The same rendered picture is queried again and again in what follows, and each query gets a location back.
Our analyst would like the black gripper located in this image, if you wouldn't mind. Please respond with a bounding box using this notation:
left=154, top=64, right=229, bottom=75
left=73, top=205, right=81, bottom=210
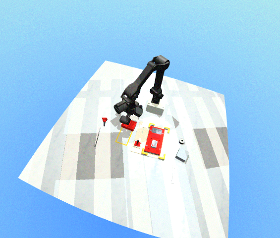
left=119, top=101, right=139, bottom=125

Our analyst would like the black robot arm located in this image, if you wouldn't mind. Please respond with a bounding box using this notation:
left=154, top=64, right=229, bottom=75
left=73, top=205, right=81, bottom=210
left=113, top=55, right=170, bottom=117

